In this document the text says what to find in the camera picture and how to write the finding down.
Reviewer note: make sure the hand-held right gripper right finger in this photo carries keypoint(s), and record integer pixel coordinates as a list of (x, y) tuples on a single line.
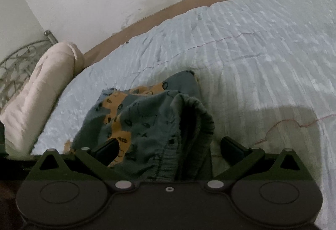
[(231, 150)]

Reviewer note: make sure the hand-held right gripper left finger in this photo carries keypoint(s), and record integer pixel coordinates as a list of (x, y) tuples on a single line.
[(107, 151)]

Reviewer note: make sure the blue and orange printed pants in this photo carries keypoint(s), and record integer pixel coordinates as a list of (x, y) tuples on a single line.
[(147, 119)]

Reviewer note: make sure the pale pink pillow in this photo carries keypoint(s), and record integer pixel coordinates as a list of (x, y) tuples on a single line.
[(39, 96)]

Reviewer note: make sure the light blue textured blanket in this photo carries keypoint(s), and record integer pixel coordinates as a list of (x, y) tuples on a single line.
[(262, 49)]

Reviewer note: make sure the brown bed mattress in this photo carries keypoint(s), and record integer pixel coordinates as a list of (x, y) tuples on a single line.
[(162, 17)]

